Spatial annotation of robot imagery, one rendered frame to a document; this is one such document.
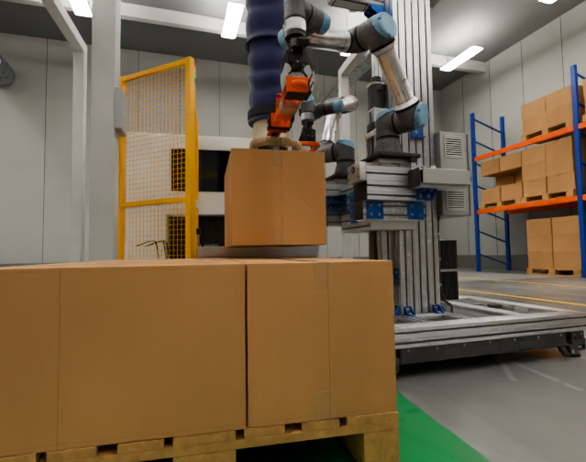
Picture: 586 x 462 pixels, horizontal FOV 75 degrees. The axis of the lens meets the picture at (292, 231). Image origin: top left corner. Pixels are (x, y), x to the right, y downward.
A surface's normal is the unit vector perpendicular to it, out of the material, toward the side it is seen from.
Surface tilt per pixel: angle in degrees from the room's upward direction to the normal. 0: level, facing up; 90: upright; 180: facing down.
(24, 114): 90
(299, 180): 90
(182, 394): 90
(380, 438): 90
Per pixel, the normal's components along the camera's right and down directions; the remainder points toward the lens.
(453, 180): 0.29, -0.06
